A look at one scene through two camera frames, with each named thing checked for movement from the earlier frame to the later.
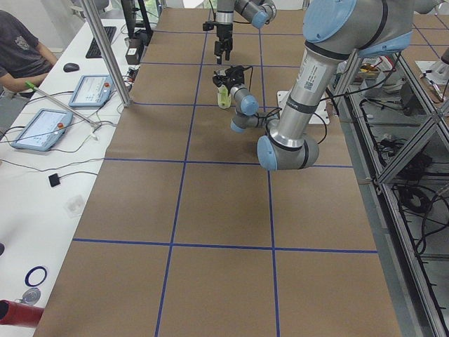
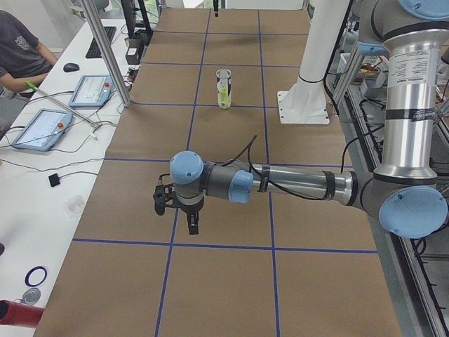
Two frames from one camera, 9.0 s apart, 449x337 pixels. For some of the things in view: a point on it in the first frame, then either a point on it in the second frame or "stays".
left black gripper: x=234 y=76 → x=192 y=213
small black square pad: x=54 y=180 stays
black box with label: x=134 y=50 stays
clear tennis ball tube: x=224 y=98 stays
